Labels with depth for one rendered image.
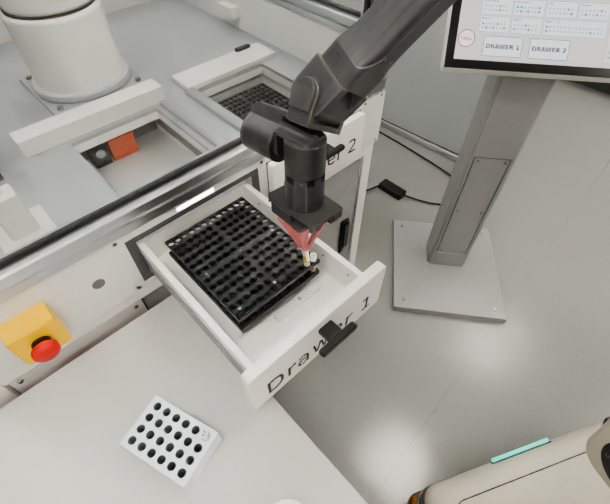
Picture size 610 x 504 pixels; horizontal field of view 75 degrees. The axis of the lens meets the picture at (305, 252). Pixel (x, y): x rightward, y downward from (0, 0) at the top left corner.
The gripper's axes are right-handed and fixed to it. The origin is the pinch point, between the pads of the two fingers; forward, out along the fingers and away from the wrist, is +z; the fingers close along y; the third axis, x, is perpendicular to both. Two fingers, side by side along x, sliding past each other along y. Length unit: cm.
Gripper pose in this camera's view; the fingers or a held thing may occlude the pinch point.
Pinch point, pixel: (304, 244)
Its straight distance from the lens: 66.1
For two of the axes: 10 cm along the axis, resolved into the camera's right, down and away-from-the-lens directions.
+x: 7.5, -4.7, 4.7
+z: -0.1, 7.0, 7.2
